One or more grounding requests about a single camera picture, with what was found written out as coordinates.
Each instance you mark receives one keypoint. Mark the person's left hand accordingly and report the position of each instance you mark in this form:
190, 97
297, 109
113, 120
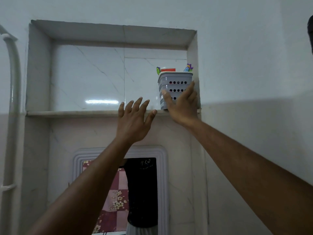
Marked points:
130, 126

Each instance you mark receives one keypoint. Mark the person's left little finger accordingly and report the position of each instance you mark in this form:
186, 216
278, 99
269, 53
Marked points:
121, 109

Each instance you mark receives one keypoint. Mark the person's left forearm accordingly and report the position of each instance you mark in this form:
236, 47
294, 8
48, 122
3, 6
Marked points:
85, 188

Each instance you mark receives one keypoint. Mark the green item in basket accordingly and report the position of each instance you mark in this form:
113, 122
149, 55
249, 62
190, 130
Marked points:
158, 70

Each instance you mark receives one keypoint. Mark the white framed wall mirror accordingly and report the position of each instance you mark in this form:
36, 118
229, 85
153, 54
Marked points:
162, 183

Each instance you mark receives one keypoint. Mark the person's left middle finger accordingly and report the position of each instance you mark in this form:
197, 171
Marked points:
137, 104

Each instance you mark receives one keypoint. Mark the person's right forearm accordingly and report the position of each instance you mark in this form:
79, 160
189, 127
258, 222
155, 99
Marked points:
251, 173

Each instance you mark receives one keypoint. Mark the white pipe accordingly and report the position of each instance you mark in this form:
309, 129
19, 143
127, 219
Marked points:
13, 100

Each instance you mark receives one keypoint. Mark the grey perforated plastic basket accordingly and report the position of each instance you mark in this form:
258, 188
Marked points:
174, 80

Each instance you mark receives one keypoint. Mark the red flat item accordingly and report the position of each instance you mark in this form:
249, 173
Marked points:
168, 70

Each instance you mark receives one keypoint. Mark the multicoloured item in basket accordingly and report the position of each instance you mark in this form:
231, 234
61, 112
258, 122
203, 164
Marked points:
188, 68

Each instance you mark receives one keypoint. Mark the person's left thumb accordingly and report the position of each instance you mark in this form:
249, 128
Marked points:
150, 117

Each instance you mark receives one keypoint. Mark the person's right thumb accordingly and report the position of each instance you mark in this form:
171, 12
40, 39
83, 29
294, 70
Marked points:
167, 98

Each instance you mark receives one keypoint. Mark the person's right hand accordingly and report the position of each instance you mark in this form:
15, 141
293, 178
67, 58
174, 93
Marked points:
183, 110

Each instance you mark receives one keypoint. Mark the person's right middle finger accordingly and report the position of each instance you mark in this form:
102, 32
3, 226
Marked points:
193, 95

